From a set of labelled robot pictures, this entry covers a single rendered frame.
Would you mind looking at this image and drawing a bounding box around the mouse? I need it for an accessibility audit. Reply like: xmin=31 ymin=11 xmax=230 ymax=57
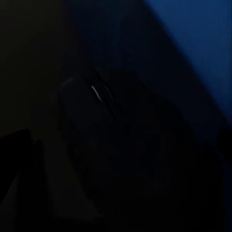
xmin=51 ymin=67 xmax=208 ymax=232

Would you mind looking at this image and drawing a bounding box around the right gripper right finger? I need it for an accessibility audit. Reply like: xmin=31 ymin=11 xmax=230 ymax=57
xmin=217 ymin=129 xmax=232 ymax=167

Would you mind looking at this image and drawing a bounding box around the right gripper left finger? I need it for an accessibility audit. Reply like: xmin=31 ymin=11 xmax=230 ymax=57
xmin=0 ymin=129 xmax=32 ymax=203

